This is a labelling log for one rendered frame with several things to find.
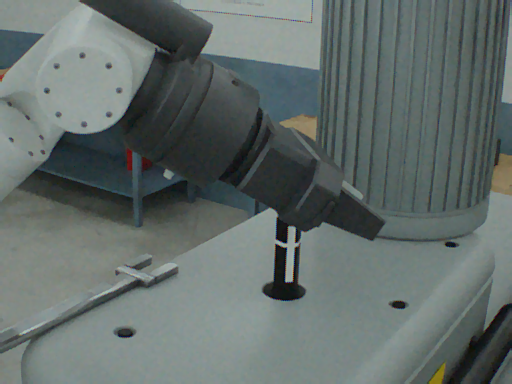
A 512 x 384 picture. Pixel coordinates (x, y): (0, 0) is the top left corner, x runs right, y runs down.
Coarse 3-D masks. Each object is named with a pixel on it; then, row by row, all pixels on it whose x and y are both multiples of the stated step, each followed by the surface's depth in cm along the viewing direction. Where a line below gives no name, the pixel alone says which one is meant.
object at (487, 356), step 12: (504, 312) 79; (492, 324) 77; (504, 324) 76; (492, 336) 74; (504, 336) 74; (480, 348) 72; (492, 348) 72; (504, 348) 73; (468, 360) 70; (480, 360) 70; (492, 360) 70; (456, 372) 69; (468, 372) 67; (480, 372) 68; (492, 372) 69
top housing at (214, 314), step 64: (192, 256) 70; (256, 256) 71; (320, 256) 71; (384, 256) 72; (448, 256) 72; (128, 320) 59; (192, 320) 59; (256, 320) 60; (320, 320) 60; (384, 320) 60; (448, 320) 64
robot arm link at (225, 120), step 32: (224, 96) 54; (256, 96) 56; (192, 128) 53; (224, 128) 54; (256, 128) 57; (288, 128) 64; (192, 160) 55; (224, 160) 55; (256, 160) 55; (288, 160) 56; (320, 160) 56; (256, 192) 56; (288, 192) 57; (320, 192) 55; (320, 224) 56
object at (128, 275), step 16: (144, 256) 68; (128, 272) 65; (160, 272) 65; (176, 272) 67; (96, 288) 62; (112, 288) 62; (128, 288) 63; (64, 304) 59; (80, 304) 59; (96, 304) 60; (32, 320) 56; (48, 320) 56; (64, 320) 58; (0, 336) 54; (16, 336) 54; (32, 336) 55; (0, 352) 52
